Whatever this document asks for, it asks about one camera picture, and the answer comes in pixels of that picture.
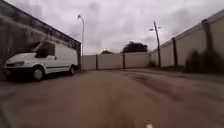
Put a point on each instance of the dark trees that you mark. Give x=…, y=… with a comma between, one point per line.
x=135, y=48

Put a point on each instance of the brown dirt road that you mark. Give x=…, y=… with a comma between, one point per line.
x=100, y=100

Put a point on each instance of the curved street lamp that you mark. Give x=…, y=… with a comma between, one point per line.
x=82, y=40

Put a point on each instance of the utility pole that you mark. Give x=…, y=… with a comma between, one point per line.
x=157, y=46

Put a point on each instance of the white van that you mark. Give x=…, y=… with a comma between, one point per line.
x=61, y=55

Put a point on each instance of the robot's own part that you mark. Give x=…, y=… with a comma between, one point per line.
x=149, y=125

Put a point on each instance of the dark bushes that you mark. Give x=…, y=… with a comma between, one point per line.
x=200, y=63

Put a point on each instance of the dark building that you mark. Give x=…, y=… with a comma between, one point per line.
x=16, y=30

